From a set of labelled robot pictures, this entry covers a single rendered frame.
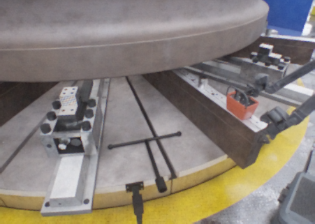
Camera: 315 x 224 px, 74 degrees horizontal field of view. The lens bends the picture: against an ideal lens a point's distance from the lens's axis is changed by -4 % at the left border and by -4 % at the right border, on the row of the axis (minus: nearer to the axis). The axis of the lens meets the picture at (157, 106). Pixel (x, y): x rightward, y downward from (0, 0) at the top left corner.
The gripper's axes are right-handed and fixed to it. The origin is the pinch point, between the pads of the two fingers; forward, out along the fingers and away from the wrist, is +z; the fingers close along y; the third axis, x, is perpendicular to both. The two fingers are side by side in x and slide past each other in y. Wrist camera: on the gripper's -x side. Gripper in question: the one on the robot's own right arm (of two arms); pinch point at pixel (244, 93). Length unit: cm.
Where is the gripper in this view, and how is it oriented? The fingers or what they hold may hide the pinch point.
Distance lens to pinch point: 161.4
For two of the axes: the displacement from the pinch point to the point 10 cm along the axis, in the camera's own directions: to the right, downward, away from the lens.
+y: 4.7, 5.0, -7.3
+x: 0.0, 8.2, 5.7
